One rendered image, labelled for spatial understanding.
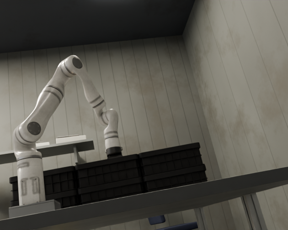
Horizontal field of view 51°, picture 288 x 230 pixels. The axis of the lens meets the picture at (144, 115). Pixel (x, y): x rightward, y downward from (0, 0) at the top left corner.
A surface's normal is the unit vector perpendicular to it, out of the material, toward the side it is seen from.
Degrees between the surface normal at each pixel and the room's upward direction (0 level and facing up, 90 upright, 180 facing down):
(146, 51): 90
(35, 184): 91
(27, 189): 91
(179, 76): 90
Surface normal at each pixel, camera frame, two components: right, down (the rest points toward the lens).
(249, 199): 0.11, -0.36
